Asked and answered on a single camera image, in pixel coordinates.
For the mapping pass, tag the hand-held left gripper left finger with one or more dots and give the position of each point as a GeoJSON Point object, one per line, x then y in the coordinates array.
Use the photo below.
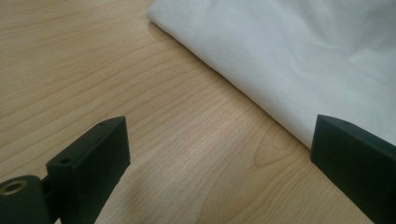
{"type": "Point", "coordinates": [90, 165]}

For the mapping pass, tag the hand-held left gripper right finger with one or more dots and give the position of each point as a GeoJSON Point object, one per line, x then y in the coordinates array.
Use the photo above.
{"type": "Point", "coordinates": [355, 161]}

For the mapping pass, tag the white printed t-shirt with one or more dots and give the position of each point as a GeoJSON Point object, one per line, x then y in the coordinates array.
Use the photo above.
{"type": "Point", "coordinates": [295, 56]}

